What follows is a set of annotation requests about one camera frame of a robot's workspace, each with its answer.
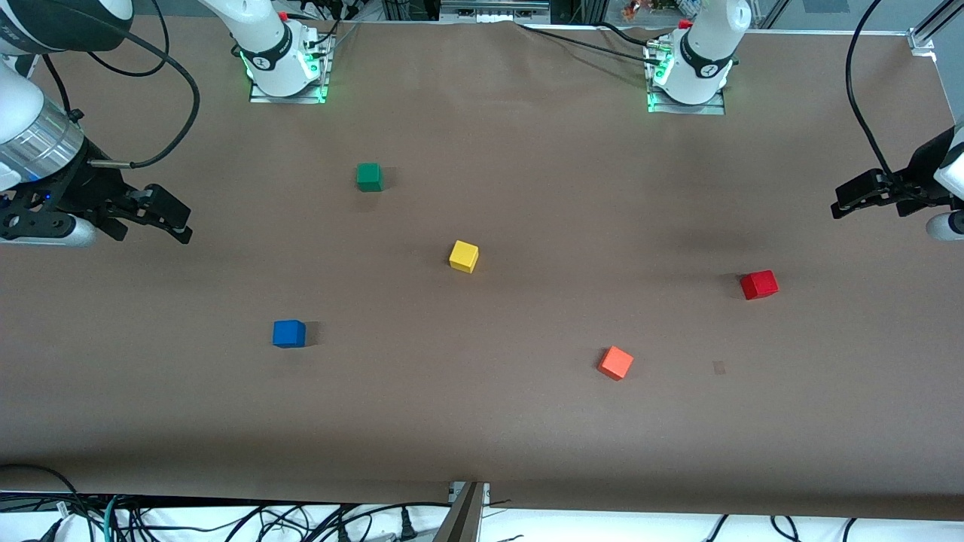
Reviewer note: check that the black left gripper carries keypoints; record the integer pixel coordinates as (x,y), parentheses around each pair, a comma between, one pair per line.
(923,170)

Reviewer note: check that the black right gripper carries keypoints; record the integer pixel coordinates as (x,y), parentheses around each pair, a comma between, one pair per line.
(84,184)

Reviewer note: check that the red wooden block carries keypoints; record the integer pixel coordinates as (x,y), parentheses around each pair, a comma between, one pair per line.
(759,284)

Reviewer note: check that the blue wooden block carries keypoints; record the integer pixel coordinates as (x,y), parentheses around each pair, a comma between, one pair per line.
(289,333)

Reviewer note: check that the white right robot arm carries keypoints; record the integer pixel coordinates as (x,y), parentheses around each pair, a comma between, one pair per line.
(263,45)

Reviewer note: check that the green wooden block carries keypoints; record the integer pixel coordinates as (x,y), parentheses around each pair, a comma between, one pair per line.
(369,177)

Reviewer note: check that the orange wooden block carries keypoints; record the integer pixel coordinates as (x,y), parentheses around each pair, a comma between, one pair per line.
(616,363)

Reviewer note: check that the yellow wooden block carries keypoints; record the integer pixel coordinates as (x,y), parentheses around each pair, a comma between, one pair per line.
(464,256)

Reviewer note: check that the black power plug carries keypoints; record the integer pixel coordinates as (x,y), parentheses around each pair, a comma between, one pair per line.
(407,525)

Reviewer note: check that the brown paper table cover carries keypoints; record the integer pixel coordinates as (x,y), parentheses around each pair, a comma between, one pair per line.
(527,421)

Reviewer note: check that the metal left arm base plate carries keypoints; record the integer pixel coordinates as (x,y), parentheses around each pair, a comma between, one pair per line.
(715,109)

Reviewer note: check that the aluminium frame corner profile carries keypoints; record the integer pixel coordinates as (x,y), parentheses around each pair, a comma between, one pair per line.
(930,34)

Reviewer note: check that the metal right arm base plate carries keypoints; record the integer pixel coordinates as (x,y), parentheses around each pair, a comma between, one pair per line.
(320,86)

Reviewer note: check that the metal rail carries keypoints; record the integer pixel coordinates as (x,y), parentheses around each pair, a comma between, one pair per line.
(493,9)

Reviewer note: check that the aluminium profile with bracket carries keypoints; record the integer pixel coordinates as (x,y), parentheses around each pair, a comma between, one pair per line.
(461,519)

